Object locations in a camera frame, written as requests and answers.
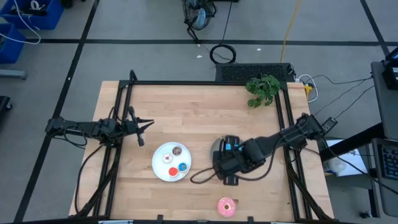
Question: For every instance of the small white pink donut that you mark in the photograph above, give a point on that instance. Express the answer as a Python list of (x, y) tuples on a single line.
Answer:
[(164, 159)]

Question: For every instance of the black floor fan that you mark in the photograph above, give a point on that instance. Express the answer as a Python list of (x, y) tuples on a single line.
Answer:
[(199, 17)]

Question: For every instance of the small blue sprinkled donut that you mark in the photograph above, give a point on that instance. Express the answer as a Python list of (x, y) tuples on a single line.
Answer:
[(180, 168)]

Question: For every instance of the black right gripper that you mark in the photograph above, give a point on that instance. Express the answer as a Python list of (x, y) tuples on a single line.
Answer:
[(228, 165)]

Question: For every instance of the black aluminium frame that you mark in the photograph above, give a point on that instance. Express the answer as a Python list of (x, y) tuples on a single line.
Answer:
[(202, 82)]

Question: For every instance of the black power adapter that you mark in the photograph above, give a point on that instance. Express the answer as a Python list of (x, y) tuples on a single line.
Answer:
[(329, 124)]

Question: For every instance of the black perforated computer case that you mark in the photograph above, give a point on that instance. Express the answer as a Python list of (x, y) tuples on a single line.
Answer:
[(248, 72)]

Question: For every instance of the large pink donut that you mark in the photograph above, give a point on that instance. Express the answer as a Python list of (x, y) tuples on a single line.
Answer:
[(221, 208)]

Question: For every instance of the white paper sheet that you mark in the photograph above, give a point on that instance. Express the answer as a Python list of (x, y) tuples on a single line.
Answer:
[(351, 161)]

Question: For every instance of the black table clamp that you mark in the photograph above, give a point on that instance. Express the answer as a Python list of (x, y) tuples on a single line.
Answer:
[(250, 219), (133, 77), (160, 218)]

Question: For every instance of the grey round plate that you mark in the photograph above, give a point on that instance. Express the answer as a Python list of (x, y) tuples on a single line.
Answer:
[(216, 145)]

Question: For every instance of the small red donut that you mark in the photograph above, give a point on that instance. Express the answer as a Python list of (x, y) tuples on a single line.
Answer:
[(171, 172)]

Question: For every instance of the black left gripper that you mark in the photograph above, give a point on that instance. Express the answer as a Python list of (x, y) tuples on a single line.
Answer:
[(132, 127)]

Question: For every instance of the blue plastic bin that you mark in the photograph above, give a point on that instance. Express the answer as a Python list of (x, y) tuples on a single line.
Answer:
[(11, 46), (46, 18)]

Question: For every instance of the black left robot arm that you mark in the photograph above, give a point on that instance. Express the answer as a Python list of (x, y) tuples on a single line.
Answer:
[(81, 128)]

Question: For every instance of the green potted plant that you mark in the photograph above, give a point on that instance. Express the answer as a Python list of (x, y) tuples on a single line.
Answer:
[(264, 88)]

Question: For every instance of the small chocolate donut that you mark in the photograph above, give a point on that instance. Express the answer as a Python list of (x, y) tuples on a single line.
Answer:
[(174, 151)]

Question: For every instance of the grey desk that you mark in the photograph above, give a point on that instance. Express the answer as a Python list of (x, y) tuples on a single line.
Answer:
[(385, 102)]

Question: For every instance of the black keyboard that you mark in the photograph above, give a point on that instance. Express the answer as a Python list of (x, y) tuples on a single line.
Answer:
[(390, 161)]

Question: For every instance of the black laptop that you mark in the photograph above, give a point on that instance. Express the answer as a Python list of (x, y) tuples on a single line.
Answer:
[(392, 74)]

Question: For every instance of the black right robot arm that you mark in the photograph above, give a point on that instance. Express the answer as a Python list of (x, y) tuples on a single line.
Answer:
[(280, 138)]

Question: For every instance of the silver metal bracket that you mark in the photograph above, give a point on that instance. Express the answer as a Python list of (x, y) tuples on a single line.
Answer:
[(115, 222)]

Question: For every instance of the white round plate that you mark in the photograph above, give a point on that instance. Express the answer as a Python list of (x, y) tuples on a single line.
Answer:
[(161, 169)]

